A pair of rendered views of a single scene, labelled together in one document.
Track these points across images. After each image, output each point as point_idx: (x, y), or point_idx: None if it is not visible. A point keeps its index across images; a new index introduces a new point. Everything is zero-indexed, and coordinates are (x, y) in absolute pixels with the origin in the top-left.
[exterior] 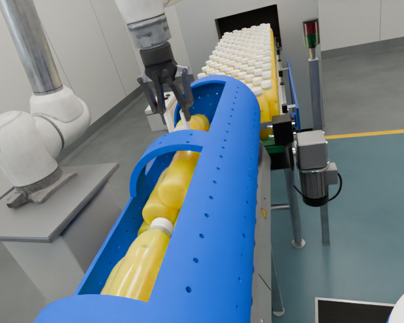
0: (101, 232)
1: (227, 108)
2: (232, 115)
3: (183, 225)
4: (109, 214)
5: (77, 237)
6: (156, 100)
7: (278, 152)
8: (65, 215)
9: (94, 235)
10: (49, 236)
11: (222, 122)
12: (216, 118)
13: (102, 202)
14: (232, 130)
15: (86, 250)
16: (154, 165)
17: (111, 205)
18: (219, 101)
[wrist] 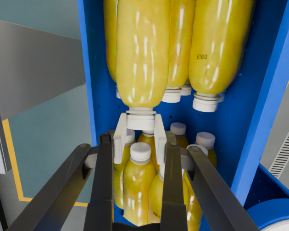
0: (19, 71)
1: (264, 138)
2: (263, 149)
3: None
4: (10, 47)
5: (7, 103)
6: (80, 162)
7: None
8: None
9: (17, 82)
10: (5, 171)
11: (242, 197)
12: (238, 197)
13: None
14: (248, 192)
15: (22, 98)
16: (97, 136)
17: (3, 36)
18: (261, 119)
